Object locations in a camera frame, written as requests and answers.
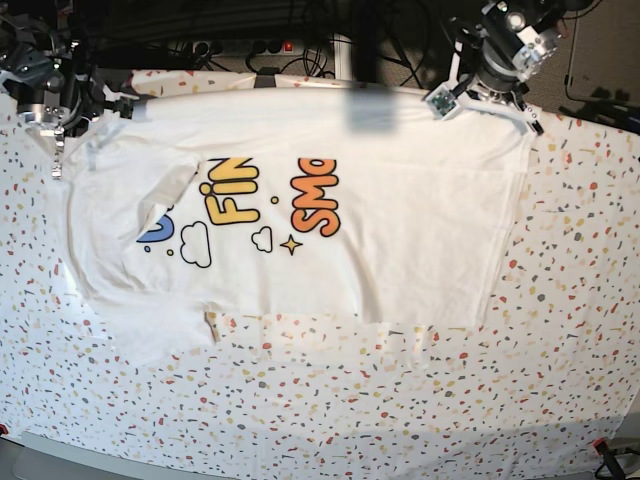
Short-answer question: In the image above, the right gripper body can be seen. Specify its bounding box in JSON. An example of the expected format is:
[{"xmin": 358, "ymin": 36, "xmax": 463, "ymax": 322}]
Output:
[{"xmin": 14, "ymin": 74, "xmax": 120, "ymax": 138}]

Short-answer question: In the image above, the power strip with red switch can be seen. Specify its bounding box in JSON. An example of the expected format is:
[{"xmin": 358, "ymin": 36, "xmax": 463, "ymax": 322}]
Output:
[{"xmin": 191, "ymin": 38, "xmax": 305, "ymax": 57}]

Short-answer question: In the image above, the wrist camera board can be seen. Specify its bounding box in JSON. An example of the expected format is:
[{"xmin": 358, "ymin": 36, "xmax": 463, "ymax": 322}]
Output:
[
  {"xmin": 114, "ymin": 97, "xmax": 134, "ymax": 120},
  {"xmin": 424, "ymin": 84, "xmax": 462, "ymax": 120}
]

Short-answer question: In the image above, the black table clamp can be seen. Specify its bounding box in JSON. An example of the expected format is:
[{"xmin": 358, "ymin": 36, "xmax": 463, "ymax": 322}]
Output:
[{"xmin": 254, "ymin": 67, "xmax": 280, "ymax": 89}]

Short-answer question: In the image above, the white metal stand leg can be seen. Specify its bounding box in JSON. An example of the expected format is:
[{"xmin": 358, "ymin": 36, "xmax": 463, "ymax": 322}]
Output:
[{"xmin": 332, "ymin": 33, "xmax": 353, "ymax": 81}]

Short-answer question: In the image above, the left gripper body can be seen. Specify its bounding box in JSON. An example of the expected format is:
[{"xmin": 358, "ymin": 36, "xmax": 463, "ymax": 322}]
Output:
[{"xmin": 454, "ymin": 29, "xmax": 560, "ymax": 98}]

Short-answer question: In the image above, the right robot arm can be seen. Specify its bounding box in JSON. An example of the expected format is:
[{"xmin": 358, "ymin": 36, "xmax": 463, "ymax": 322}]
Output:
[{"xmin": 1, "ymin": 1, "xmax": 133, "ymax": 180}]

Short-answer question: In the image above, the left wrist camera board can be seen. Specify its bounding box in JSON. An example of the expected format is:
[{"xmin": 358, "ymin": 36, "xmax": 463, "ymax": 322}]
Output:
[{"xmin": 424, "ymin": 84, "xmax": 462, "ymax": 120}]

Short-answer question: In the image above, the white printed T-shirt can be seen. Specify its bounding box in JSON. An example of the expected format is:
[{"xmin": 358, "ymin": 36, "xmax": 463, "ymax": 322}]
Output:
[{"xmin": 47, "ymin": 88, "xmax": 535, "ymax": 362}]

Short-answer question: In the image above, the red clamp bottom right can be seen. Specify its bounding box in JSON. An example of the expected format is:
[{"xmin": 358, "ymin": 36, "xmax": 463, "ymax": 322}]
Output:
[{"xmin": 593, "ymin": 438, "xmax": 626, "ymax": 480}]

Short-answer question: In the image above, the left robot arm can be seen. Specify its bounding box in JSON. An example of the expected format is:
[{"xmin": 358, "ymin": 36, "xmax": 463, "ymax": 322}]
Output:
[{"xmin": 89, "ymin": 1, "xmax": 594, "ymax": 132}]

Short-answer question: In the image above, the terrazzo patterned tablecloth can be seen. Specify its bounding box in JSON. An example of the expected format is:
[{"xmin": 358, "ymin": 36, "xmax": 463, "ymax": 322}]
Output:
[{"xmin": 1, "ymin": 73, "xmax": 639, "ymax": 479}]

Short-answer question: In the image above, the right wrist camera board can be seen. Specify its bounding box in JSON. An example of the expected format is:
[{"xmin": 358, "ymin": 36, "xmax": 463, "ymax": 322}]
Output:
[{"xmin": 114, "ymin": 97, "xmax": 134, "ymax": 120}]

